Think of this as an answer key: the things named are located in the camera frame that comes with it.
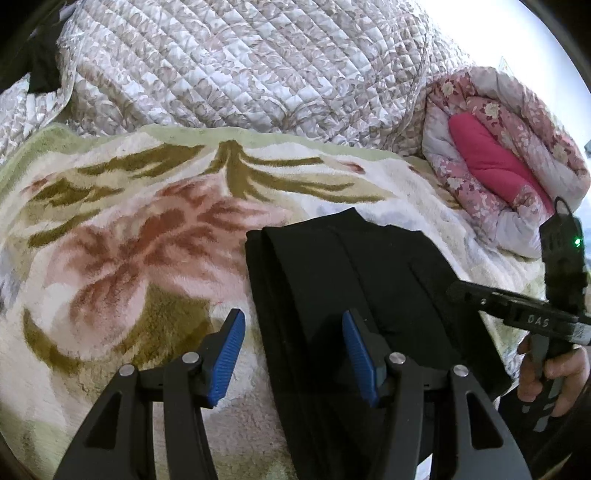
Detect dark clothes pile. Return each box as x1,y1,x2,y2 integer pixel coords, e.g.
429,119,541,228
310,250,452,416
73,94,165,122
28,1,68,94

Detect pink floral rolled comforter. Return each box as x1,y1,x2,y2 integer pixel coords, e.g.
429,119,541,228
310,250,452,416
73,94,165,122
422,67,590,258

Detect person's right hand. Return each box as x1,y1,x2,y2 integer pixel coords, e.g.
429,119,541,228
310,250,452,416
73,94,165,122
517,335,590,417

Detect black pants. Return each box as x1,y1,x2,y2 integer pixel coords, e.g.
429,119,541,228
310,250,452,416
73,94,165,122
244,207,514,480

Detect quilted beige bedspread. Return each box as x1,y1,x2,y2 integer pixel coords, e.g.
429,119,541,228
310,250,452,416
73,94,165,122
1,1,467,156

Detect floral fleece blanket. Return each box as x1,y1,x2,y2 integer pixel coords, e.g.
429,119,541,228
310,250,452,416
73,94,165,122
1,124,544,479

